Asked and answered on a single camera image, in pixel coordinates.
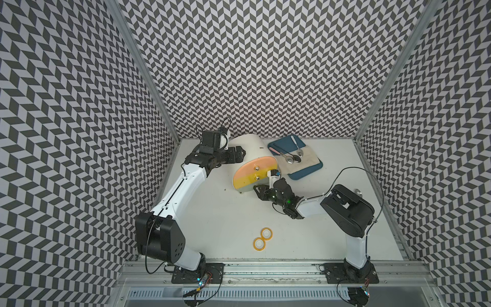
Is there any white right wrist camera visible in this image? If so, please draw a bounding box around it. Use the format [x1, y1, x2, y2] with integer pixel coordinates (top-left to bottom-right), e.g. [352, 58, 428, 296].
[267, 169, 281, 189]

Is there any pink handled spoon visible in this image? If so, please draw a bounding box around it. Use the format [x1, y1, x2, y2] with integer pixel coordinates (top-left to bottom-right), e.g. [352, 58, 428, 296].
[269, 147, 295, 164]

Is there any pink top drawer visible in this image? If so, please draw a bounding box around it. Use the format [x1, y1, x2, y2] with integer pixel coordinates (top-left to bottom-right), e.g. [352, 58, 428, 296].
[233, 156, 277, 180]

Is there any aluminium front rail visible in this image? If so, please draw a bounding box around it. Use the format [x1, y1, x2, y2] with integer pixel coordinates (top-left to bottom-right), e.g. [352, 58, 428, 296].
[107, 260, 446, 306]

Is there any teal tray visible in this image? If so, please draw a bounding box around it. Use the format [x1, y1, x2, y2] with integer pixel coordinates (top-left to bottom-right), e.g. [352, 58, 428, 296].
[267, 134, 323, 180]

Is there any white handled spoon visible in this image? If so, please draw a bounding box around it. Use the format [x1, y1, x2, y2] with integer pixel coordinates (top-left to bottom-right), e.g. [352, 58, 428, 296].
[291, 135, 304, 158]

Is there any yellow tape roll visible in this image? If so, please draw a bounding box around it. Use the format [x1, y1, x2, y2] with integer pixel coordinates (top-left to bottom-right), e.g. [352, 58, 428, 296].
[260, 227, 273, 241]
[253, 237, 265, 251]

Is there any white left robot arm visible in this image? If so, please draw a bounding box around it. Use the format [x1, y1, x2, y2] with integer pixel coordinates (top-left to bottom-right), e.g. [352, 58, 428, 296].
[135, 126, 246, 271]

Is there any yellow drawer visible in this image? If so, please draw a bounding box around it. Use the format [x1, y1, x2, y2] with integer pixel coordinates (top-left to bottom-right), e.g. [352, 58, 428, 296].
[232, 170, 269, 190]

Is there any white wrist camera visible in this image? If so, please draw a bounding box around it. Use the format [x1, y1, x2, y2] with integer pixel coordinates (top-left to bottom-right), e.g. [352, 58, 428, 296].
[213, 127, 230, 150]
[267, 169, 281, 189]

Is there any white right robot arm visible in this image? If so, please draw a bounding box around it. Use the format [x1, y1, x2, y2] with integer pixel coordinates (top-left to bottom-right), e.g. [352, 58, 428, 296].
[253, 179, 375, 281]

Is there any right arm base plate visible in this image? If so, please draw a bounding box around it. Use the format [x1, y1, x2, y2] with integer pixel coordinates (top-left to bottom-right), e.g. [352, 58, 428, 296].
[321, 261, 380, 285]

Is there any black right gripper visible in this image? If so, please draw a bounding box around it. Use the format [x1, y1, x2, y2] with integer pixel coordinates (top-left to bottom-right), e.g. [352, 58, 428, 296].
[252, 184, 286, 207]

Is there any beige cloth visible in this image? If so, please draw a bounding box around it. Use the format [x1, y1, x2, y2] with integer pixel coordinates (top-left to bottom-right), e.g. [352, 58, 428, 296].
[274, 146, 322, 178]

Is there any white drawer cabinet shell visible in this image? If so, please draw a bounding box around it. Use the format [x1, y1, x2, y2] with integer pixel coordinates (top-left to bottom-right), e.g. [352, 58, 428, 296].
[230, 134, 273, 172]

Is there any dark handled spoon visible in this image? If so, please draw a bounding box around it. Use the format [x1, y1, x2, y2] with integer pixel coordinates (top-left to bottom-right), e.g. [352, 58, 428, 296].
[275, 144, 302, 162]

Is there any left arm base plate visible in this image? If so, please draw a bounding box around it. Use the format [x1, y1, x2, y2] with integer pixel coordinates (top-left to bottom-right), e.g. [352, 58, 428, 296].
[171, 262, 225, 285]

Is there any grey bottom drawer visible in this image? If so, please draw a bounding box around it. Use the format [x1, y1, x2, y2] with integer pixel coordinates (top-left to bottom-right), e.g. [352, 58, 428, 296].
[238, 185, 254, 193]

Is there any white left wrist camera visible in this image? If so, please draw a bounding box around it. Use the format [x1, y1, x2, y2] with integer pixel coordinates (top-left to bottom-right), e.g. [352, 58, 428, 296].
[213, 127, 230, 150]

